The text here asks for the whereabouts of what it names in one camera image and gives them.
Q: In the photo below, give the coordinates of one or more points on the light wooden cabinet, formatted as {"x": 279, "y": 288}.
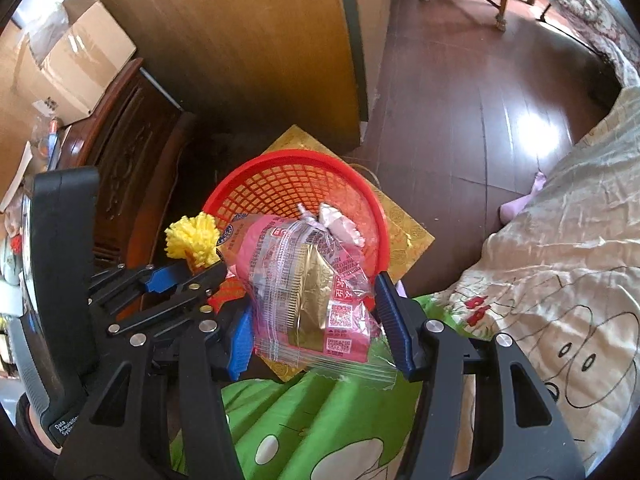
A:
{"x": 225, "y": 35}

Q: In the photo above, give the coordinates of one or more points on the floral bed sheet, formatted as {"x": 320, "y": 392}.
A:
{"x": 622, "y": 60}

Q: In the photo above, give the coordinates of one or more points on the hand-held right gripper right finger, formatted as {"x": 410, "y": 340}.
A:
{"x": 397, "y": 325}

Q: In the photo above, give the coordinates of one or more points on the dark carved wooden cabinet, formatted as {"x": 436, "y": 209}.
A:
{"x": 135, "y": 135}

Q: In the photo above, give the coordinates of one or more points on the white plastic bag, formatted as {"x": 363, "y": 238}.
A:
{"x": 340, "y": 225}

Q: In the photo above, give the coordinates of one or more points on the cardboard box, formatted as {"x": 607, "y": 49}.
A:
{"x": 75, "y": 60}

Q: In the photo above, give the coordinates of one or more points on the yellow artificial flower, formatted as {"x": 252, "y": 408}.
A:
{"x": 192, "y": 240}

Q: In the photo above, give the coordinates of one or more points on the yellow flat box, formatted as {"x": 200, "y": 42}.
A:
{"x": 400, "y": 230}

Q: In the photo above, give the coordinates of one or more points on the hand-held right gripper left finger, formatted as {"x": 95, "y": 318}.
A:
{"x": 241, "y": 345}

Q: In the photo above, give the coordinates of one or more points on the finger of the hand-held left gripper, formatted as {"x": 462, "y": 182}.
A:
{"x": 175, "y": 305}
{"x": 167, "y": 279}

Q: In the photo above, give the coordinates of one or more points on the red plastic mesh basket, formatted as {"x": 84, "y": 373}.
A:
{"x": 300, "y": 180}

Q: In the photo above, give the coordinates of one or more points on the printed plastic food packet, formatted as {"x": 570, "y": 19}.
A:
{"x": 300, "y": 285}

